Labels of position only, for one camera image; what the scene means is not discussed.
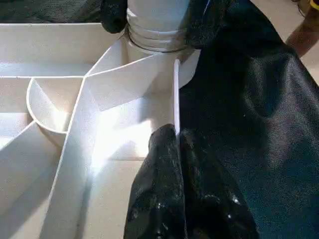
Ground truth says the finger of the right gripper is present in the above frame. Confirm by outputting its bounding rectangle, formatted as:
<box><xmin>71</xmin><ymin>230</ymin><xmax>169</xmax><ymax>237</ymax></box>
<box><xmin>184</xmin><ymin>0</ymin><xmax>234</xmax><ymax>50</ymax></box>
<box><xmin>101</xmin><ymin>0</ymin><xmax>128</xmax><ymax>33</ymax></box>

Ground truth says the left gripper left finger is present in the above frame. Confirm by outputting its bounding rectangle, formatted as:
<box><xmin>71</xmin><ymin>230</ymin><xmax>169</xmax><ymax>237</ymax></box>
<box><xmin>123</xmin><ymin>123</ymin><xmax>187</xmax><ymax>239</ymax></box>

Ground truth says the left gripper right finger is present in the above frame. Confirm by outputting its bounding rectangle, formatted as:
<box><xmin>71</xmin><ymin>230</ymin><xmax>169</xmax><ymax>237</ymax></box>
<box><xmin>179</xmin><ymin>129</ymin><xmax>261</xmax><ymax>239</ymax></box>

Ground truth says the white plastic table top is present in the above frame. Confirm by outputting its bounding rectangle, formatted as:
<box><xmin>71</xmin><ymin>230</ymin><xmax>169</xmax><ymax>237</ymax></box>
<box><xmin>0</xmin><ymin>22</ymin><xmax>200</xmax><ymax>239</ymax></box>

